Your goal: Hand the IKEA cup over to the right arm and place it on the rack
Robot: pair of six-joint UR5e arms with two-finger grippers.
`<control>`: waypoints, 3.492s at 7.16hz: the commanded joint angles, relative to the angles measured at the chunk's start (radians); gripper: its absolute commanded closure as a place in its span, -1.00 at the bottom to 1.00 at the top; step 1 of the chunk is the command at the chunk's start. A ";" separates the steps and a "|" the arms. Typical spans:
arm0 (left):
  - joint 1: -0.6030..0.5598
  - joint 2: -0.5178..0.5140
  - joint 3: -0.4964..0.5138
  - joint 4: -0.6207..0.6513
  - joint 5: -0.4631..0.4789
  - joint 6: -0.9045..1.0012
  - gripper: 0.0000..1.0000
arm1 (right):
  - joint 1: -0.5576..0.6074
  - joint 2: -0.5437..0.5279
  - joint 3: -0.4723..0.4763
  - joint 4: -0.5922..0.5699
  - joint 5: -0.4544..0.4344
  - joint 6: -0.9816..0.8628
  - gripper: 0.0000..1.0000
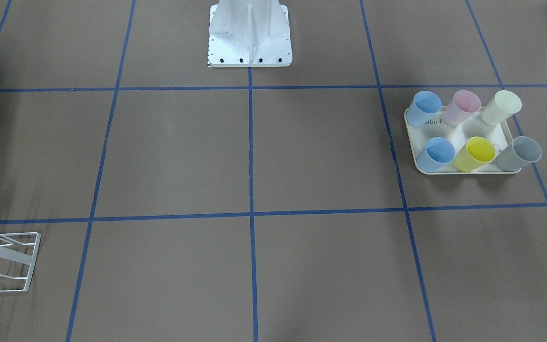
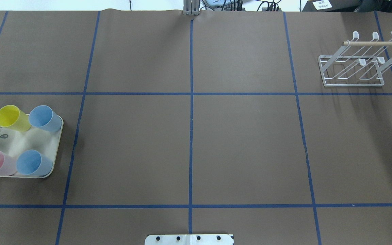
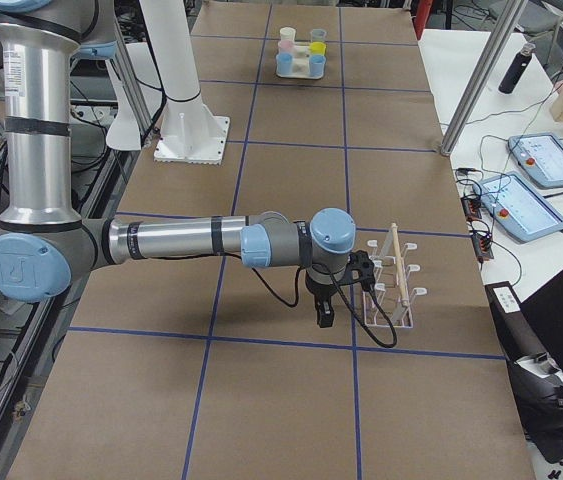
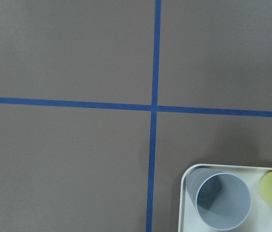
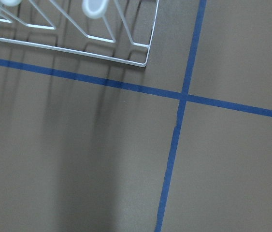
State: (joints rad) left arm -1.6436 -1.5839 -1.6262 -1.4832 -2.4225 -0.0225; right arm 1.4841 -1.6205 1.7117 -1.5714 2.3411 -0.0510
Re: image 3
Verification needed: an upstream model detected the black water bottle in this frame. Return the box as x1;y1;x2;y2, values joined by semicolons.
498;42;536;94

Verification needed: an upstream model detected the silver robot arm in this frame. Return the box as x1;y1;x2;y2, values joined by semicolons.
0;1;356;327

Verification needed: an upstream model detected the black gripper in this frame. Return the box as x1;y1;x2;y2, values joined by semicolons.
305;274;337;328

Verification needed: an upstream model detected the light blue plastic cup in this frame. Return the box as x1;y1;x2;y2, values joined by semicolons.
276;52;293;77

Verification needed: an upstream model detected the grey plastic cup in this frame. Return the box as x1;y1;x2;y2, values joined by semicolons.
310;28;327;43

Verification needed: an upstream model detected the near teach pendant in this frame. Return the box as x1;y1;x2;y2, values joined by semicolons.
473;172;563;243

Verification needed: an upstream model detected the pink plastic cup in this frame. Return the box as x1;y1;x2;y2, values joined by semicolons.
277;39;295;55

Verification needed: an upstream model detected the yellow plastic cup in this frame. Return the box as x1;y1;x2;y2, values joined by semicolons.
309;41;327;56

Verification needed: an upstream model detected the far teach pendant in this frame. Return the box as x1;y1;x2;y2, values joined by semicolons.
507;133;563;189

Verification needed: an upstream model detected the cream serving tray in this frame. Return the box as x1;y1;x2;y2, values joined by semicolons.
275;46;325;80

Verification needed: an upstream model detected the white wire cup rack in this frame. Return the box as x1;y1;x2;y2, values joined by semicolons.
366;223;428;329

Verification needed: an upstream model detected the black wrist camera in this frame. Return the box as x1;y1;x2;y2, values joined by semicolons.
349;250;376;293

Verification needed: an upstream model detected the black monitor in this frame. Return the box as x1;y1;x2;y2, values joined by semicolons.
485;270;563;463

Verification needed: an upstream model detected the teach pendant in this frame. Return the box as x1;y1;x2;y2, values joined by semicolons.
473;172;563;243
507;133;563;189

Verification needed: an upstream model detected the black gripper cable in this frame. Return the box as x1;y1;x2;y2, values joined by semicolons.
253;259;398;350

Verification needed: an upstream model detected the aluminium frame post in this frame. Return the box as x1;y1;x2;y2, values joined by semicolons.
440;0;527;157

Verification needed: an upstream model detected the cream plastic cup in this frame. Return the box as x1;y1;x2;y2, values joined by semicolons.
279;26;296;43

